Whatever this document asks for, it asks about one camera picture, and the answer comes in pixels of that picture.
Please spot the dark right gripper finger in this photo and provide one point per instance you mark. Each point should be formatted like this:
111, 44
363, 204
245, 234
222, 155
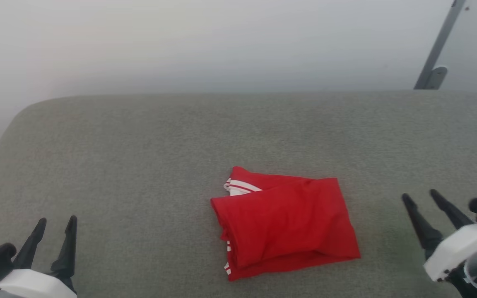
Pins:
422, 225
451, 211

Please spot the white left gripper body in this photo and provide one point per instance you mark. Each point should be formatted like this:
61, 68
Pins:
27, 285

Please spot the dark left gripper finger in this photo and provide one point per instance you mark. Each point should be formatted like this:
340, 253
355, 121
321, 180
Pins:
66, 248
31, 246

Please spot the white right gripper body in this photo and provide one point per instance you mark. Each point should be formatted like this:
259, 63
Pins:
458, 250

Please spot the red and white basketball jersey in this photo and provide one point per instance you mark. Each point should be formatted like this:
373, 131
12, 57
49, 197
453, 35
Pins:
288, 223

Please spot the grey fabric sofa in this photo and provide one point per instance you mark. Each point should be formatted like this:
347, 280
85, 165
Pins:
139, 165

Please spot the grey metal pole with bracket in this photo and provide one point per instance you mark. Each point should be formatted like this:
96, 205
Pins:
439, 45

